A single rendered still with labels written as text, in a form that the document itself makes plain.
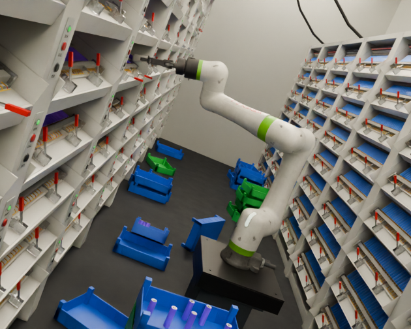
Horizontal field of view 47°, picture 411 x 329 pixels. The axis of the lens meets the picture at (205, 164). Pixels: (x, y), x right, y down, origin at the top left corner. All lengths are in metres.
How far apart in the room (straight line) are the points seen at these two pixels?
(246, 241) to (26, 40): 1.41
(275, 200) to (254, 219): 0.19
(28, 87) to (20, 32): 0.10
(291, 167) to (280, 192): 0.12
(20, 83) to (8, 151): 0.13
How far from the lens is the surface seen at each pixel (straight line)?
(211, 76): 2.14
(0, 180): 0.99
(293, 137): 1.99
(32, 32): 0.94
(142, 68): 2.30
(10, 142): 0.97
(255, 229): 2.07
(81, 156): 1.67
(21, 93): 0.95
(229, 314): 1.52
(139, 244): 2.82
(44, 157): 1.22
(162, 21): 2.30
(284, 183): 2.18
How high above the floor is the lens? 1.14
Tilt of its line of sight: 12 degrees down
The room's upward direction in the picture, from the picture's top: 23 degrees clockwise
